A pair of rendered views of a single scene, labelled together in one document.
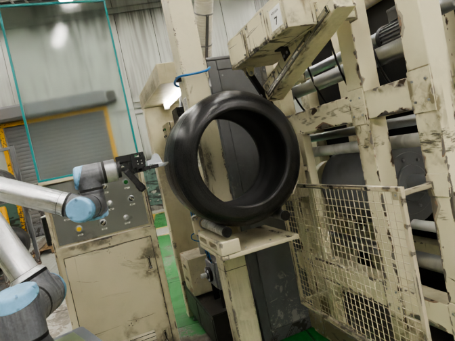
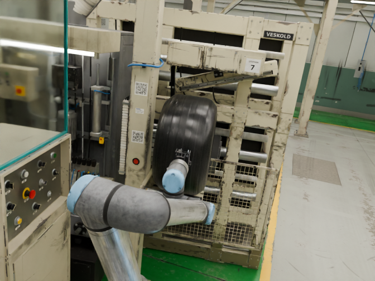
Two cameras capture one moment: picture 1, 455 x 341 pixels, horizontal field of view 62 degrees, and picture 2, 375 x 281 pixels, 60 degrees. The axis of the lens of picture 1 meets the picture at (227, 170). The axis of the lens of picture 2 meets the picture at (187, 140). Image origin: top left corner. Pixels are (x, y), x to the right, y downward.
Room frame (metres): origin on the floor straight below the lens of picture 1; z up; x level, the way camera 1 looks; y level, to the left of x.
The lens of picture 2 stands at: (0.95, 1.68, 1.84)
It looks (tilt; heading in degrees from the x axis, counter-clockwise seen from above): 18 degrees down; 295
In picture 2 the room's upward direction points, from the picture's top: 7 degrees clockwise
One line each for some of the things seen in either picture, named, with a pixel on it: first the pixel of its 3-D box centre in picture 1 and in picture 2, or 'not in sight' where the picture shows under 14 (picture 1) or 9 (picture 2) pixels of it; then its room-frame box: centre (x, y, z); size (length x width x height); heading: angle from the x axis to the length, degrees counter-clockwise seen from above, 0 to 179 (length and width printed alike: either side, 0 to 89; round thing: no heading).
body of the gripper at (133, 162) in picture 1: (131, 164); (181, 161); (1.56, 0.38, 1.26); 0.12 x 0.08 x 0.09; 109
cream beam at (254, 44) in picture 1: (275, 34); (216, 58); (1.75, -0.34, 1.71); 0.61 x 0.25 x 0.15; 19
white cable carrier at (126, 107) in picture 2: not in sight; (125, 137); (2.08, 0.14, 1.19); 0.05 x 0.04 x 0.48; 109
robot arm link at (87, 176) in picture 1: (89, 176); (174, 178); (1.51, 0.54, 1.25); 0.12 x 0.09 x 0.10; 109
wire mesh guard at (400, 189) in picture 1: (338, 260); (209, 201); (1.66, -0.41, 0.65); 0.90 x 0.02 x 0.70; 19
